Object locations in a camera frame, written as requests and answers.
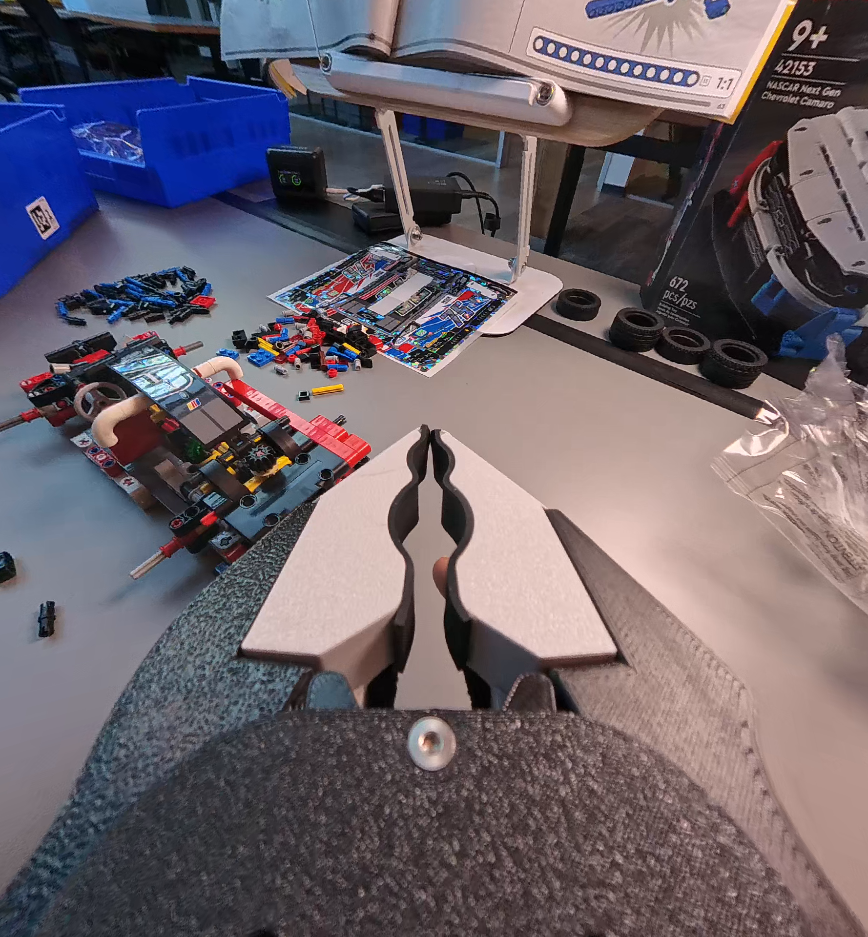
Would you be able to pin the lego set box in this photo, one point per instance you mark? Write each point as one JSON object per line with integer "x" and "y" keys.
{"x": 785, "y": 241}

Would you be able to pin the pile of mixed lego pieces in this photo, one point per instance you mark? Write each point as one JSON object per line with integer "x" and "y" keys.
{"x": 309, "y": 344}

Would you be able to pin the small black lego piece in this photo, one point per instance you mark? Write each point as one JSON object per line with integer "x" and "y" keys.
{"x": 0, "y": 568}

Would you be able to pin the white desk stand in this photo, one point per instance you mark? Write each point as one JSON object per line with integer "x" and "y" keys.
{"x": 441, "y": 84}

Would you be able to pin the blue storage bin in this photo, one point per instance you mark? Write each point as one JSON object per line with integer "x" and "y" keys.
{"x": 9, "y": 219}
{"x": 207, "y": 154}

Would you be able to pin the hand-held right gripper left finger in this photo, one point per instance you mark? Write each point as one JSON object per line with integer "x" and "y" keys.
{"x": 317, "y": 585}

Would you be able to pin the black lego pin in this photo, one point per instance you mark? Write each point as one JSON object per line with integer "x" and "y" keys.
{"x": 46, "y": 618}

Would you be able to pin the black power bank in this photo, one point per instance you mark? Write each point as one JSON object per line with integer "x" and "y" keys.
{"x": 296, "y": 174}

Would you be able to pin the person's right hand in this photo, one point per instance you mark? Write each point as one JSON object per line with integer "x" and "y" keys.
{"x": 441, "y": 575}

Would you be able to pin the small black charger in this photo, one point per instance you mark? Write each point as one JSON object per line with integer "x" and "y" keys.
{"x": 375, "y": 218}

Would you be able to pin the small clear plastic bag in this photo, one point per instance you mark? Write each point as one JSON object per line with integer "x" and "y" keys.
{"x": 108, "y": 143}

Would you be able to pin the lego instruction booklet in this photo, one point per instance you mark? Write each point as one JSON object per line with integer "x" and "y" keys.
{"x": 478, "y": 29}

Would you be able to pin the crumpled clear plastic bags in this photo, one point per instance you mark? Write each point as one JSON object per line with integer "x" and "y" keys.
{"x": 829, "y": 483}

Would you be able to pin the pile of black blue pins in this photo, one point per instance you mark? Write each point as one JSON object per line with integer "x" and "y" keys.
{"x": 134, "y": 293}

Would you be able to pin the holographic sticker sheet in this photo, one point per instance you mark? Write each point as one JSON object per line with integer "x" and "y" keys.
{"x": 397, "y": 307}

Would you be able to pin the yellow lego axle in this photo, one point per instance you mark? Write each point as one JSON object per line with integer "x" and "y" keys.
{"x": 328, "y": 389}

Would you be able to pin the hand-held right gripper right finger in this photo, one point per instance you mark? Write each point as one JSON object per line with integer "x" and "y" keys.
{"x": 536, "y": 585}

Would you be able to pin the lego car chassis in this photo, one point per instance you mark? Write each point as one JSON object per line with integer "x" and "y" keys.
{"x": 207, "y": 417}

